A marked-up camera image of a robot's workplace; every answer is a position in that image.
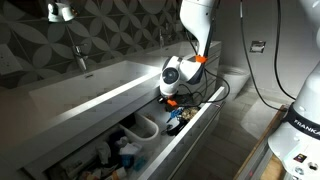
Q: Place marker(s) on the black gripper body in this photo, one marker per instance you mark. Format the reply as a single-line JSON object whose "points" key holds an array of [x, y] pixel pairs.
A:
{"points": [[178, 99]]}

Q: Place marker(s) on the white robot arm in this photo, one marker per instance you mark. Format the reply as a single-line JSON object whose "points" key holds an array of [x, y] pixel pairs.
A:
{"points": [[196, 17]]}

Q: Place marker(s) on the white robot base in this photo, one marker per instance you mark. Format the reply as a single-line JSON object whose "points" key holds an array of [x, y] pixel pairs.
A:
{"points": [[296, 142]]}

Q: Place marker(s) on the white open drawer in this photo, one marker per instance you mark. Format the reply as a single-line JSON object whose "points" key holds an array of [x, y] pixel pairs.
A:
{"points": [[104, 152]]}

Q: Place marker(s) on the white double sink vanity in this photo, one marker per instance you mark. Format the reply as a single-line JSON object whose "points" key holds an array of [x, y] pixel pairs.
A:
{"points": [[37, 118]]}

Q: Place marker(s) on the black hair brush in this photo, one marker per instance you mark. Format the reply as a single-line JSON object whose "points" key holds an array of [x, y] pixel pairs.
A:
{"points": [[174, 130]]}

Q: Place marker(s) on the white drain cutout guard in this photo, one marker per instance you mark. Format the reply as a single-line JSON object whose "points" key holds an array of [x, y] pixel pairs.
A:
{"points": [[140, 129]]}

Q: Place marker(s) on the white toilet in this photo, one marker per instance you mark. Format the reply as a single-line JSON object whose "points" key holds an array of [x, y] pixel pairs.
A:
{"points": [[232, 79]]}

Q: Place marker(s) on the chrome right faucet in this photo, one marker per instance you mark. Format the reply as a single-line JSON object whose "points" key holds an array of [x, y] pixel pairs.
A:
{"points": [[161, 39]]}

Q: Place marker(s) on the chrome faucet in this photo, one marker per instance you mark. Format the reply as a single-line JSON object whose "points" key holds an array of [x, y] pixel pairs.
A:
{"points": [[161, 39], [80, 57]]}

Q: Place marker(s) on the toilet paper holder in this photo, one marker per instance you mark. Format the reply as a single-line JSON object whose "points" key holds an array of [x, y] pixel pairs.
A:
{"points": [[257, 46]]}

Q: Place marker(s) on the chrome left faucet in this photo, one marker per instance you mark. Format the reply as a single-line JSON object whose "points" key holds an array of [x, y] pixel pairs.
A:
{"points": [[80, 57]]}

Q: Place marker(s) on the wooden robot platform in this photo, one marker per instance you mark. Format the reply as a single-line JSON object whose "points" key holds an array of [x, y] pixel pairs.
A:
{"points": [[261, 163]]}

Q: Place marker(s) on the blue handled scissors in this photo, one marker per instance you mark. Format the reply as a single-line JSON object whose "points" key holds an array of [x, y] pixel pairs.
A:
{"points": [[175, 113]]}

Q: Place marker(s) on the white wall outlet plate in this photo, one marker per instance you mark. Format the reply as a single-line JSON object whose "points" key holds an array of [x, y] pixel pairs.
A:
{"points": [[8, 62]]}

